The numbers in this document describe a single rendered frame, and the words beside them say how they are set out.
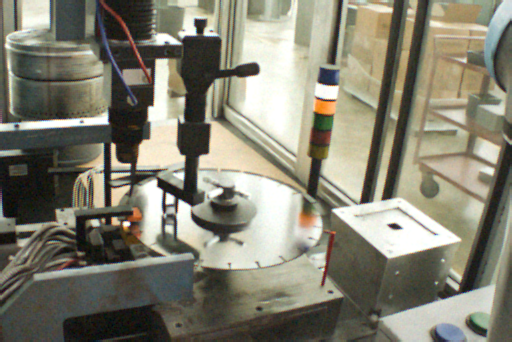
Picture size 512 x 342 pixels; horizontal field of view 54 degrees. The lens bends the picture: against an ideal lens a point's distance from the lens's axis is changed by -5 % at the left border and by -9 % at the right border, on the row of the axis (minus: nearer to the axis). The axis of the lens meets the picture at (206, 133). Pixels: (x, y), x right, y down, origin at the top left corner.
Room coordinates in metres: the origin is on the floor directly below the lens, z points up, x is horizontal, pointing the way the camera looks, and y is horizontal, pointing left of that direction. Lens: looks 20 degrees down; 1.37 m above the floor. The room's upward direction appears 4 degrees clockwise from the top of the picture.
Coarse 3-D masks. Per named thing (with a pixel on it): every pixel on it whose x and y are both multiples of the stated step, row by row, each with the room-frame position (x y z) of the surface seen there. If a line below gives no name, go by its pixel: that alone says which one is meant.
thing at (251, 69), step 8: (240, 64) 0.70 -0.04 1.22; (248, 64) 0.70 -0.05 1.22; (256, 64) 0.70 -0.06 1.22; (208, 72) 0.69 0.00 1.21; (216, 72) 0.69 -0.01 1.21; (224, 72) 0.69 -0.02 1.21; (232, 72) 0.69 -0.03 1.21; (240, 72) 0.69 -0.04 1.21; (248, 72) 0.69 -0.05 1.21; (256, 72) 0.69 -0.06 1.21; (208, 80) 0.68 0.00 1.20
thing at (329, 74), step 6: (318, 66) 1.01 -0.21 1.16; (324, 66) 1.01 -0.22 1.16; (330, 66) 1.01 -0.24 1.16; (336, 66) 1.02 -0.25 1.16; (324, 72) 0.99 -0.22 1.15; (330, 72) 0.99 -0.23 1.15; (336, 72) 0.99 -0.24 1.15; (318, 78) 1.00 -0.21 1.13; (324, 78) 0.99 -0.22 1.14; (330, 78) 0.99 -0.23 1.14; (336, 78) 0.99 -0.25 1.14
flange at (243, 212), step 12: (204, 204) 0.78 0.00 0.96; (216, 204) 0.76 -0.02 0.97; (228, 204) 0.76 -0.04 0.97; (240, 204) 0.78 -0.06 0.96; (252, 204) 0.79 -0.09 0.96; (204, 216) 0.74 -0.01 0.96; (216, 216) 0.74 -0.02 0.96; (228, 216) 0.74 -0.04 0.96; (240, 216) 0.74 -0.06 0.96; (252, 216) 0.75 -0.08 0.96; (228, 228) 0.72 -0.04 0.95
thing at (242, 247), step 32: (160, 192) 0.83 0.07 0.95; (256, 192) 0.86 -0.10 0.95; (288, 192) 0.86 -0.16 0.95; (160, 224) 0.72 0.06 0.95; (192, 224) 0.73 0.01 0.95; (256, 224) 0.74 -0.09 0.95; (288, 224) 0.74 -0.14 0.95; (320, 224) 0.75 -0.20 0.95; (224, 256) 0.64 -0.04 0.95; (256, 256) 0.65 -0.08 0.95; (288, 256) 0.65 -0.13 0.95
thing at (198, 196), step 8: (192, 160) 0.71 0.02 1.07; (192, 168) 0.71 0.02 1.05; (160, 176) 0.76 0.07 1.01; (168, 176) 0.76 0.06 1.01; (184, 176) 0.72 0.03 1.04; (192, 176) 0.71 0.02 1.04; (160, 184) 0.75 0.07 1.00; (168, 184) 0.74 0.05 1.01; (176, 184) 0.73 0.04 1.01; (184, 184) 0.72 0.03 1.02; (192, 184) 0.71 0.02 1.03; (168, 192) 0.74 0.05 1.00; (176, 192) 0.73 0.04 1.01; (184, 192) 0.71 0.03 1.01; (192, 192) 0.71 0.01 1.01; (200, 192) 0.71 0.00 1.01; (176, 200) 0.75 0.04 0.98; (184, 200) 0.71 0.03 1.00; (192, 200) 0.70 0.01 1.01; (200, 200) 0.71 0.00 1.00; (176, 208) 0.75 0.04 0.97
